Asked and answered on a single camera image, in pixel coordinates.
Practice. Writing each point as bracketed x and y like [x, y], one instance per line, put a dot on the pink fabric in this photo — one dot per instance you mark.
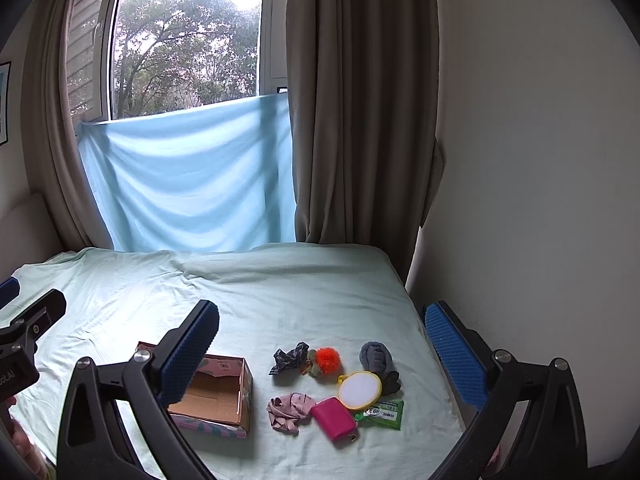
[286, 413]

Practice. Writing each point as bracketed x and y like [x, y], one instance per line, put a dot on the brown left curtain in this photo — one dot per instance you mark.
[51, 156]

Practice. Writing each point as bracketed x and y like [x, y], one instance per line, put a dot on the pale green bed sheet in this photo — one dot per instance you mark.
[269, 299]

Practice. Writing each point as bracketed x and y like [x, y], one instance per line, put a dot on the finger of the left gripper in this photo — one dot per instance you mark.
[26, 328]
[9, 290]

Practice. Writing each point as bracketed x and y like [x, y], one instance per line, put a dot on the cardboard box with patterned lining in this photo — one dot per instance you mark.
[217, 400]

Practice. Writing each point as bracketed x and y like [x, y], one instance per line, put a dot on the light blue hanging cloth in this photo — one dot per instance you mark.
[215, 178]

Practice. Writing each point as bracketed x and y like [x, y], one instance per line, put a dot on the grey and black sock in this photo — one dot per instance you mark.
[375, 358]

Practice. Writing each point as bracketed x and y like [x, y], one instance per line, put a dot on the black printed ribbon scrunchie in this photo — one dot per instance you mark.
[294, 359]

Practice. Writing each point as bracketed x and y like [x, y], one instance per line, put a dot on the round white yellow-rimmed pad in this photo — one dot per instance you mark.
[359, 390]

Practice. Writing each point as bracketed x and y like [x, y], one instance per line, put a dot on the brown right curtain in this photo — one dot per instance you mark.
[362, 95]

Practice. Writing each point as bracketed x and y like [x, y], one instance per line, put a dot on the orange pompom with green leaf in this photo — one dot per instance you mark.
[321, 362]

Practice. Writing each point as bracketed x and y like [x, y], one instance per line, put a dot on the window with white frame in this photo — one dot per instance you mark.
[131, 58]

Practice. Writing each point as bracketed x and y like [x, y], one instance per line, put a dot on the framed wall picture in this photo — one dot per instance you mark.
[5, 70]

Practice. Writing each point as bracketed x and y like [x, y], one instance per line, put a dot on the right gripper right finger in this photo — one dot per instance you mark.
[551, 441]

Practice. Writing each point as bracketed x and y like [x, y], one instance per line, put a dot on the green tissue packet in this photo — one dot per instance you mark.
[387, 414]

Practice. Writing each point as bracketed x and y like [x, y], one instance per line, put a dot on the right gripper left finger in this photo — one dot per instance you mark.
[92, 440]

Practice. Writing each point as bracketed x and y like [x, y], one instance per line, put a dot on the person's left hand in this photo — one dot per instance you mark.
[28, 451]

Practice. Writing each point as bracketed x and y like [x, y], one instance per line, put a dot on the brown curtain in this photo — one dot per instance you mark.
[51, 156]
[362, 95]

